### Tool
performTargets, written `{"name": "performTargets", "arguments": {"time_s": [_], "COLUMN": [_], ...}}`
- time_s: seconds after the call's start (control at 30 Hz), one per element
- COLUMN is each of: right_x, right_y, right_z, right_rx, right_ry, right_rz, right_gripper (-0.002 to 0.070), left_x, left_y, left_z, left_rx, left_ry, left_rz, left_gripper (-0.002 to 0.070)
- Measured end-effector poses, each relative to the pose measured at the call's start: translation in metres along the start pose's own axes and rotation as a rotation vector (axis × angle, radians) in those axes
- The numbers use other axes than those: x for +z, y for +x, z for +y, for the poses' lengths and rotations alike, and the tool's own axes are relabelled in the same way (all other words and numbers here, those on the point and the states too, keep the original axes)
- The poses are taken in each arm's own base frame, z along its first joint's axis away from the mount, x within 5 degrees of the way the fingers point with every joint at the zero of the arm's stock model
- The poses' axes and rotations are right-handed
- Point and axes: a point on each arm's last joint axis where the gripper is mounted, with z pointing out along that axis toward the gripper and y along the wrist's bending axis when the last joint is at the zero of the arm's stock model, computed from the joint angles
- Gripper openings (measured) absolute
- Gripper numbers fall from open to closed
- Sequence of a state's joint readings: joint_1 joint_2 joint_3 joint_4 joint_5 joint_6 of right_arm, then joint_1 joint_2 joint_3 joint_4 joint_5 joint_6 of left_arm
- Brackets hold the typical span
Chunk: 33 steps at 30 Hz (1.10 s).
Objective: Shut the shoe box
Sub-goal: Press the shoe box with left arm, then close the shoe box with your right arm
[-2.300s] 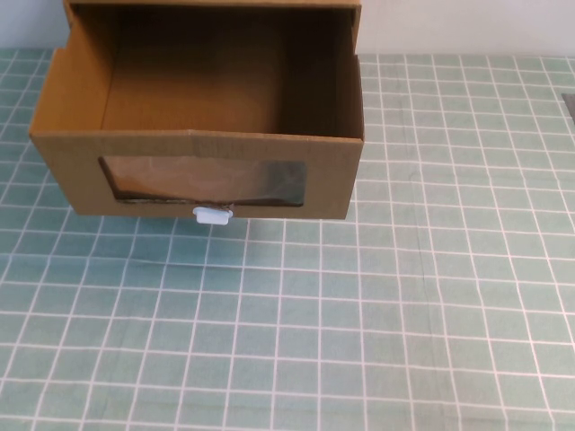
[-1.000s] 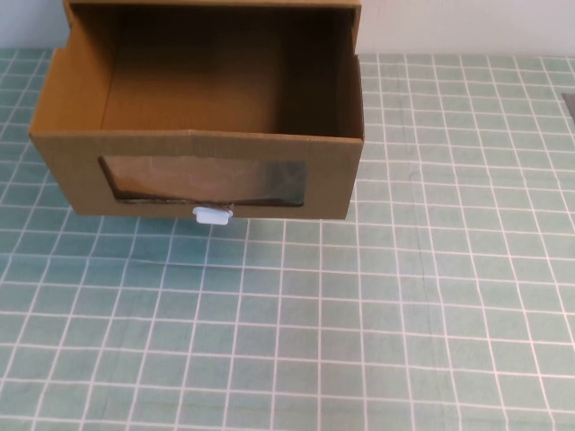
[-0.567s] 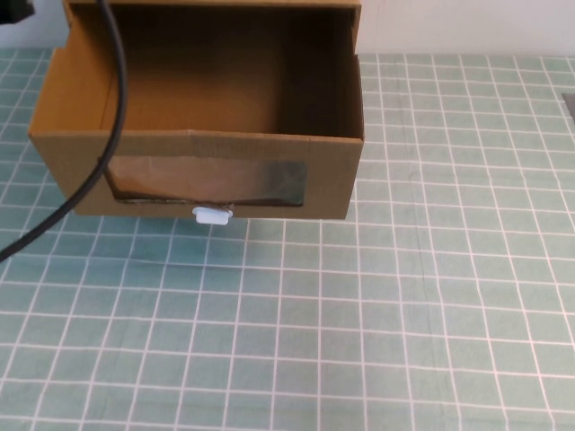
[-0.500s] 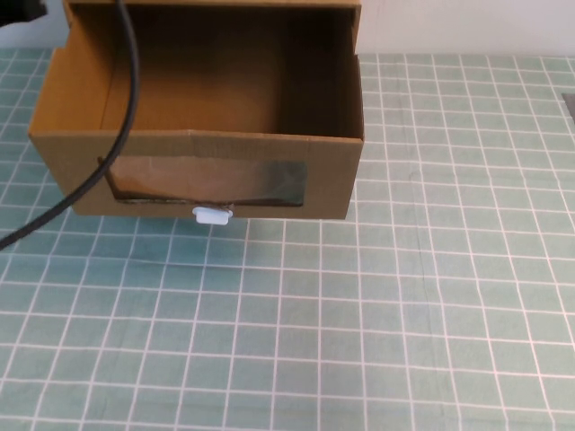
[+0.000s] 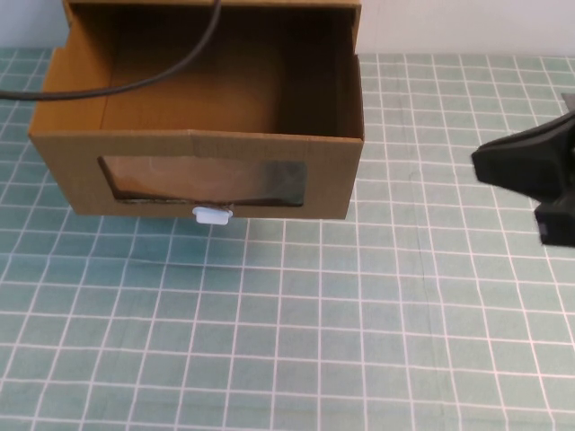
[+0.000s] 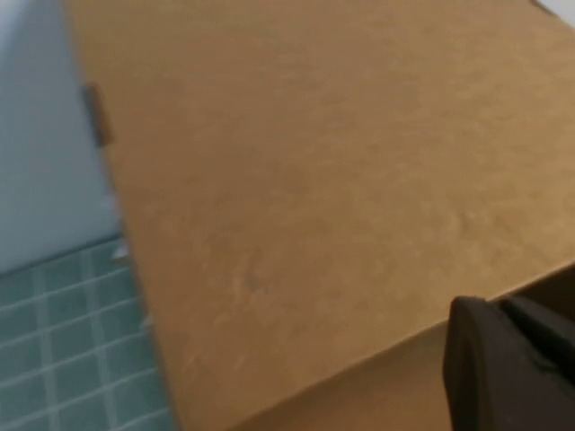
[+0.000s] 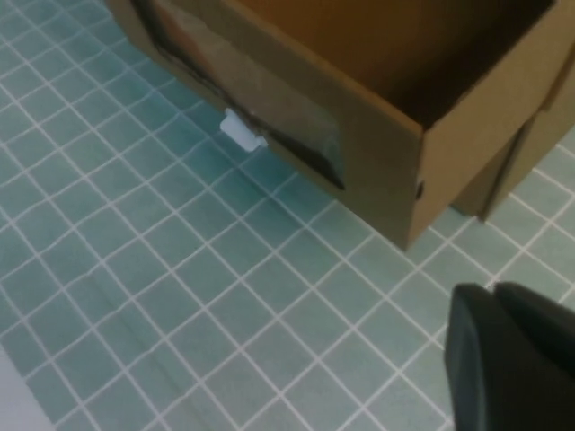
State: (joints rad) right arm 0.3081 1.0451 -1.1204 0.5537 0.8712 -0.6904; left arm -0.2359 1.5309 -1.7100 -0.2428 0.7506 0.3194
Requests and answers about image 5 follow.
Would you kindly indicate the green white-grid tablecloth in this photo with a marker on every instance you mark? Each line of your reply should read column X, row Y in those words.
column 359, row 314

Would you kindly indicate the grey tape strip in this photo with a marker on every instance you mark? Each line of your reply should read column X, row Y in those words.
column 569, row 101

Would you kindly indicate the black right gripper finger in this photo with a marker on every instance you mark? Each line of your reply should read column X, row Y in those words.
column 521, row 164
column 557, row 226

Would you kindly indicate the brown cardboard shoe box drawer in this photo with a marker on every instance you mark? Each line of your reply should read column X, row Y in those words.
column 67, row 170

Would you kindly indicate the brown cardboard shoe box shell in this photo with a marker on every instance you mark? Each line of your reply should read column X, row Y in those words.
column 356, row 22

